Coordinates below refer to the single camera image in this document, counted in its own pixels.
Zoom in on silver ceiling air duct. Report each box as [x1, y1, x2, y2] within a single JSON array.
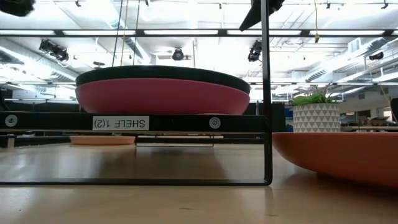
[[105, 0, 155, 65]]

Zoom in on red plate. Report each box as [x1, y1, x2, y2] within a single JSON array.
[[75, 77, 251, 116]]

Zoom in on black hanging cable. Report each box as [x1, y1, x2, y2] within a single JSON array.
[[111, 0, 124, 67], [132, 0, 141, 66]]

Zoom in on round black ceiling device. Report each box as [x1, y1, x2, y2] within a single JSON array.
[[172, 47, 186, 62]]

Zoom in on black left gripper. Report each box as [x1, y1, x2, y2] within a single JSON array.
[[0, 0, 36, 17]]

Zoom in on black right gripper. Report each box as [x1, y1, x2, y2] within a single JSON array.
[[239, 0, 285, 32]]

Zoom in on cluttered background desk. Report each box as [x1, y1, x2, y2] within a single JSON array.
[[340, 116, 398, 132]]

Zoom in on yellow cable with plug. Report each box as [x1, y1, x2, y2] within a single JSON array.
[[313, 0, 321, 44]]

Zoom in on white triangle-pattern plant pot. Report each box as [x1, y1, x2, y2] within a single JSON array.
[[292, 103, 341, 133]]

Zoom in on black metal wood shelf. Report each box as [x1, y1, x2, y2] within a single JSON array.
[[0, 0, 274, 187]]

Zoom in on orange bowl right foreground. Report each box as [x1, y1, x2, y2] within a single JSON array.
[[272, 132, 398, 189]]

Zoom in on green succulent plant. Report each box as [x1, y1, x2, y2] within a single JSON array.
[[292, 83, 338, 106]]

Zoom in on small terracotta plate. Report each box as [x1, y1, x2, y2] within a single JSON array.
[[69, 135, 136, 146]]

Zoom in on black overhead frame bar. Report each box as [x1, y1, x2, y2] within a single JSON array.
[[0, 29, 398, 38]]

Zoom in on black plate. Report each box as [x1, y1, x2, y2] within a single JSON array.
[[75, 65, 251, 95]]

